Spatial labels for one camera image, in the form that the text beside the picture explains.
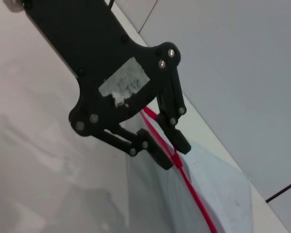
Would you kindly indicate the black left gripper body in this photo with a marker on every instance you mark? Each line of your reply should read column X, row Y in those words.
column 92, row 48

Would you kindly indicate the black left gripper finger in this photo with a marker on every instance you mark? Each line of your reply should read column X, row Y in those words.
column 172, row 104
column 150, row 148

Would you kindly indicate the red zip slider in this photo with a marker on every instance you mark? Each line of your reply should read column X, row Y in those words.
column 177, row 161

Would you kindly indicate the clear document bag red zip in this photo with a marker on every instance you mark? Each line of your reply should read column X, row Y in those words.
column 232, row 194

